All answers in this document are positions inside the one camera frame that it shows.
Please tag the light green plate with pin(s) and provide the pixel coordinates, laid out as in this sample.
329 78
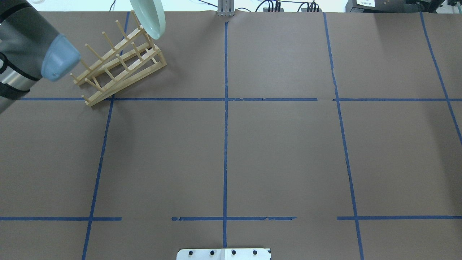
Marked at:
151 15

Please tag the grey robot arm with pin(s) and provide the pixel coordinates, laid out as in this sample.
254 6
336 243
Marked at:
31 49

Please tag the wooden dish rack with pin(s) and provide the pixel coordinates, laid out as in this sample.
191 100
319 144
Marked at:
132 59

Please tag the black device with label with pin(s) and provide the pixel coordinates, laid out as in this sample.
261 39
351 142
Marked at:
392 6

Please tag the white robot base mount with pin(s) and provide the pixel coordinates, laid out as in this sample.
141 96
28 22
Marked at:
224 254

